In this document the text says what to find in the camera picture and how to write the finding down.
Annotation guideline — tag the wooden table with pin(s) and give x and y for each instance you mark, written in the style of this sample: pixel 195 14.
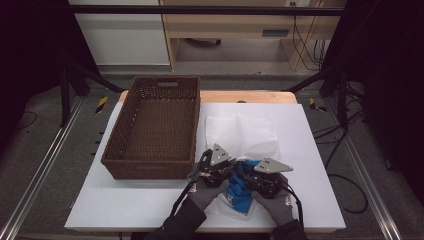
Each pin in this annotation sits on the wooden table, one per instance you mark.
pixel 253 96

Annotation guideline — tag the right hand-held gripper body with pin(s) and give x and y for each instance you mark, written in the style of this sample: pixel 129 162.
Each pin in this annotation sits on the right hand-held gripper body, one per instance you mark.
pixel 271 165

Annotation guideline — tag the person's left hand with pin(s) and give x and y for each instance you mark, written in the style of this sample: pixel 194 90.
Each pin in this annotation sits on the person's left hand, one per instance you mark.
pixel 205 195

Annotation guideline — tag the brown wicker basket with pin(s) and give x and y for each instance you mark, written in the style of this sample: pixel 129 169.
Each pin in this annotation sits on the brown wicker basket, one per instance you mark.
pixel 156 133

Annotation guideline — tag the white table board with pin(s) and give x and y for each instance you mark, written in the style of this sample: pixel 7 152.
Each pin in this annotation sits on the white table board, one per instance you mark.
pixel 133 206

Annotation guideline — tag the white mesh laundry bag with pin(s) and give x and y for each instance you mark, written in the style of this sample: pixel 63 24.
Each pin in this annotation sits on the white mesh laundry bag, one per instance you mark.
pixel 243 133

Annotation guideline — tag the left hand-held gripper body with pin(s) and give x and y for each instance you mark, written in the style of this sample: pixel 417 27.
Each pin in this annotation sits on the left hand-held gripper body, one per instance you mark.
pixel 218 156

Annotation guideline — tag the white cabinet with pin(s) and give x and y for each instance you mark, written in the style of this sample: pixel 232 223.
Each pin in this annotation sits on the white cabinet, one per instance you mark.
pixel 123 36

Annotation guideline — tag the person's right hand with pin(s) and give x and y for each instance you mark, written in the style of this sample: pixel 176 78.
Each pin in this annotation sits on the person's right hand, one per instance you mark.
pixel 280 208

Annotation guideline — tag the light wooden desk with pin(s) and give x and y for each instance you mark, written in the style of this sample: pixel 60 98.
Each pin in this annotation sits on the light wooden desk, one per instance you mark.
pixel 233 23

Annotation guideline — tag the black metal stand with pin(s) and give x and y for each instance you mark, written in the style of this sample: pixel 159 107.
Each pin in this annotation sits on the black metal stand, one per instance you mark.
pixel 65 96
pixel 342 100

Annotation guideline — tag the black horizontal frame bar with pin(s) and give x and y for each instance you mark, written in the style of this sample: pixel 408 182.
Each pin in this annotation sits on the black horizontal frame bar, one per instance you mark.
pixel 200 10

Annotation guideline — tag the yellow black tape marker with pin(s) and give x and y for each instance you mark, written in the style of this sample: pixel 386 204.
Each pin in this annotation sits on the yellow black tape marker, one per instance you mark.
pixel 313 104
pixel 101 104

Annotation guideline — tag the black curtain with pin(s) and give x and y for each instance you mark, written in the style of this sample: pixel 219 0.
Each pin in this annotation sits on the black curtain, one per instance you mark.
pixel 33 50
pixel 390 83

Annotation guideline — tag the blue cloth with white print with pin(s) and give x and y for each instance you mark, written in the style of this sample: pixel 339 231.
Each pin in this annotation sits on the blue cloth with white print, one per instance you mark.
pixel 240 196

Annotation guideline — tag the aluminium floor rail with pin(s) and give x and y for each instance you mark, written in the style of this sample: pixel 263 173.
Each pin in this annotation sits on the aluminium floor rail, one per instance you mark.
pixel 40 166
pixel 366 173

